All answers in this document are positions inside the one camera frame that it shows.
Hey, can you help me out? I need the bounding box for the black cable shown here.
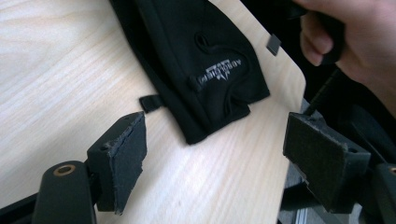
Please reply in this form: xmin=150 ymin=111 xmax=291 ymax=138
xmin=303 ymin=68 xmax=343 ymax=118

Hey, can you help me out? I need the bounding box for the small grey square tag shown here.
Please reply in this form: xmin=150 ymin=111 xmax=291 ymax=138
xmin=265 ymin=33 xmax=283 ymax=57

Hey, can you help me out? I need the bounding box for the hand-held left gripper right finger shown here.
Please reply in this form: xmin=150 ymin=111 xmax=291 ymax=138
xmin=282 ymin=111 xmax=372 ymax=215

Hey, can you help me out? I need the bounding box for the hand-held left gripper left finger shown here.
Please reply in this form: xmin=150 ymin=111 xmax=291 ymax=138
xmin=86 ymin=111 xmax=149 ymax=217

